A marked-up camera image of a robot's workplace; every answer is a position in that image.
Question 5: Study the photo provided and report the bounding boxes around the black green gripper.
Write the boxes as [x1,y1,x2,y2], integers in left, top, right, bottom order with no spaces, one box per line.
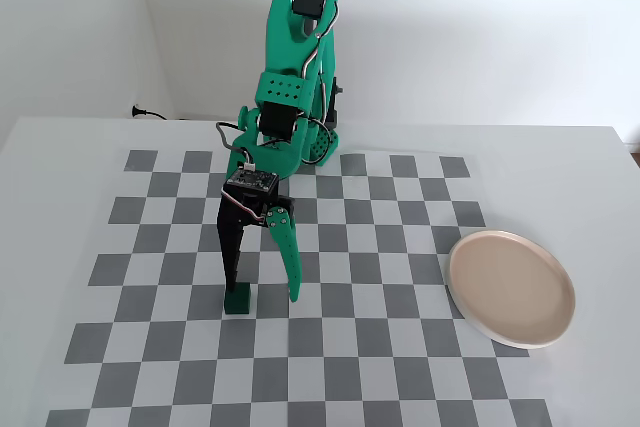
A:
[216,189,303,304]

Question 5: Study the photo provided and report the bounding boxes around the green dice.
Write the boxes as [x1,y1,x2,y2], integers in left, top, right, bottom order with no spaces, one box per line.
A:
[223,281,252,316]

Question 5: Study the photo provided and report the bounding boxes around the beige round plate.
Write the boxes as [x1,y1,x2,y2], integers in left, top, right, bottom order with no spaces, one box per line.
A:
[446,229,577,350]

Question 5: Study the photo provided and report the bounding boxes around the grey white checkerboard mat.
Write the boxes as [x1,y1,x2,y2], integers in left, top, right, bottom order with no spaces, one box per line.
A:
[47,149,554,427]

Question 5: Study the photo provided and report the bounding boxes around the black table clamp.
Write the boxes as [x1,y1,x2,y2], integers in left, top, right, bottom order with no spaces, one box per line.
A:
[327,75,347,131]

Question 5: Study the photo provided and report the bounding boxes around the black wrist camera board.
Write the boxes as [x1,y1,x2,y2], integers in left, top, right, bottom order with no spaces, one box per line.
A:
[224,169,279,194]

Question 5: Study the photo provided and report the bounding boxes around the black camera cable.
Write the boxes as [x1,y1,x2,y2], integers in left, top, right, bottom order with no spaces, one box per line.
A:
[214,119,261,172]

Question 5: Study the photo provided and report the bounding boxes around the black wall plug with cord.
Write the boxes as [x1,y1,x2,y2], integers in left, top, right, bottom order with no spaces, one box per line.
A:
[130,104,169,121]

